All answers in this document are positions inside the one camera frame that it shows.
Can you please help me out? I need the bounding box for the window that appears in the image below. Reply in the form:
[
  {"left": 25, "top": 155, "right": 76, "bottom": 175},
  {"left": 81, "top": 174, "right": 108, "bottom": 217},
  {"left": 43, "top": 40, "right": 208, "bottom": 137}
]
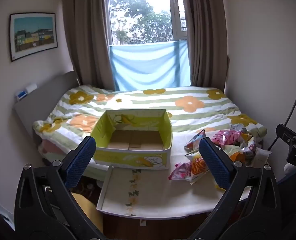
[{"left": 105, "top": 0, "right": 188, "bottom": 47}]

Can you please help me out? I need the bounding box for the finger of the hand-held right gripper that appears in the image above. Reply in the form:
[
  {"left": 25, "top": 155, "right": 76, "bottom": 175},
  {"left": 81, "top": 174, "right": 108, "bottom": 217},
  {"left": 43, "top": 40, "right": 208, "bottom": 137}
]
[{"left": 276, "top": 123, "right": 296, "bottom": 145}]

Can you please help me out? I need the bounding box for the pink bed sheet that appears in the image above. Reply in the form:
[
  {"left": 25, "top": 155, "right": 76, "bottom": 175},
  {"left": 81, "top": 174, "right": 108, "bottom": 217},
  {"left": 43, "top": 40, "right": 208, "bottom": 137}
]
[{"left": 38, "top": 139, "right": 72, "bottom": 161}]

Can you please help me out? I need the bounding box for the floral striped blanket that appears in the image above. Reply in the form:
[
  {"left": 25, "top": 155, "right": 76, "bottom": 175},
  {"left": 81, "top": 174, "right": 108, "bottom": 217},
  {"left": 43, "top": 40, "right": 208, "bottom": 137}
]
[{"left": 33, "top": 84, "right": 268, "bottom": 157}]

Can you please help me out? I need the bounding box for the light blue cloth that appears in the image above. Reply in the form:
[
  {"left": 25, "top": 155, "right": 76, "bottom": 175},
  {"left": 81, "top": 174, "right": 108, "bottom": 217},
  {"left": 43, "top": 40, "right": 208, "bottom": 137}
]
[{"left": 109, "top": 41, "right": 192, "bottom": 91}]

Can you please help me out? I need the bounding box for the pile of snack packets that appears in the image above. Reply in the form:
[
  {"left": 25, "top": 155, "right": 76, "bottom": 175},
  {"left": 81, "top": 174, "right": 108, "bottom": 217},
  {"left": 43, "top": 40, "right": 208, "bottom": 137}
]
[{"left": 168, "top": 123, "right": 258, "bottom": 190}]

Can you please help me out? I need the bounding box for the framed wall picture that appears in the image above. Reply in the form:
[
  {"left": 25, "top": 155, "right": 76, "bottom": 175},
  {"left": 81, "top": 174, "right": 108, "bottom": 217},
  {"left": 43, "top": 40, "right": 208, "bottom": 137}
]
[{"left": 9, "top": 12, "right": 58, "bottom": 63}]

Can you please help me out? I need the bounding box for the pink striped snack packet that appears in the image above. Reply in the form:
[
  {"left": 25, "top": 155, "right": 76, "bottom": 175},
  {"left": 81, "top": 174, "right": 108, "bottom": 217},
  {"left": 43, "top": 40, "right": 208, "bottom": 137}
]
[{"left": 211, "top": 129, "right": 242, "bottom": 146}]

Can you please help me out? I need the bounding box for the blue and white box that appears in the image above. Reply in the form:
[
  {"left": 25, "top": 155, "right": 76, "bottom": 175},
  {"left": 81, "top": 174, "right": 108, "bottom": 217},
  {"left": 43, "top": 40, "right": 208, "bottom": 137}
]
[{"left": 15, "top": 89, "right": 29, "bottom": 101}]

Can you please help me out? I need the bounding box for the green cardboard box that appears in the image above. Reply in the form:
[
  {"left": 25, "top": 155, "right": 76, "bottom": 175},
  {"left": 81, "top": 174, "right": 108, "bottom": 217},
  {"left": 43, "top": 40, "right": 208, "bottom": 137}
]
[{"left": 90, "top": 109, "right": 173, "bottom": 170}]

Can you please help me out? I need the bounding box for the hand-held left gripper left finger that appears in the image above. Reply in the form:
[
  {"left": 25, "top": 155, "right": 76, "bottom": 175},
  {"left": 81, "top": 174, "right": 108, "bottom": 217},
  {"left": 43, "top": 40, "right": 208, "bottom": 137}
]
[{"left": 14, "top": 135, "right": 106, "bottom": 240}]

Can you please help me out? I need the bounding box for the grey bed headboard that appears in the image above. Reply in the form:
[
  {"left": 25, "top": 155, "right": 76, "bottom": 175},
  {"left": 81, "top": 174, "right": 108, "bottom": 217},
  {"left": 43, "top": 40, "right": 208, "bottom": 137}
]
[{"left": 14, "top": 70, "right": 82, "bottom": 155}]

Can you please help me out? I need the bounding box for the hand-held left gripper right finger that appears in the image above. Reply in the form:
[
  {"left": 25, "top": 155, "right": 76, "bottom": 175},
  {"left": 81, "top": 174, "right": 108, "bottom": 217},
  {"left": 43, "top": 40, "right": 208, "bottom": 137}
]
[{"left": 190, "top": 137, "right": 282, "bottom": 240}]

